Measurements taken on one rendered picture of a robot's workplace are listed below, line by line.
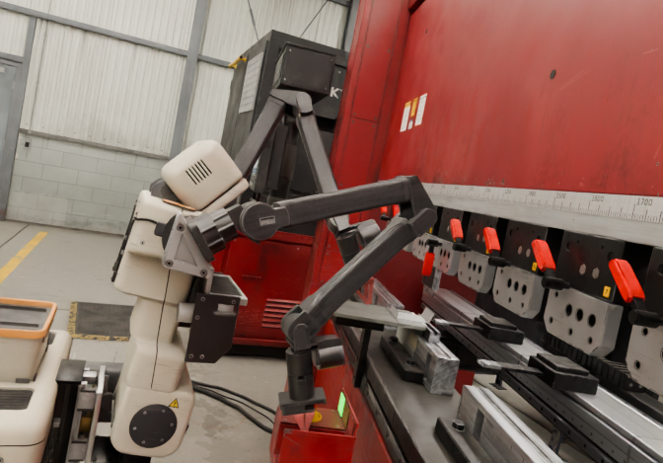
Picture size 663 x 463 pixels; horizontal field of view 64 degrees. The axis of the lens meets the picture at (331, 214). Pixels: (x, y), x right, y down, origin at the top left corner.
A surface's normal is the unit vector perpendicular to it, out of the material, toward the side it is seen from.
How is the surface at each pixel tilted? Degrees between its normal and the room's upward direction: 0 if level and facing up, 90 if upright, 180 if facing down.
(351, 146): 90
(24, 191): 90
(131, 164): 90
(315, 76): 90
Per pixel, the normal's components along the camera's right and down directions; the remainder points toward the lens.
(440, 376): 0.11, 0.07
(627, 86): -0.97, -0.18
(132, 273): 0.36, 0.12
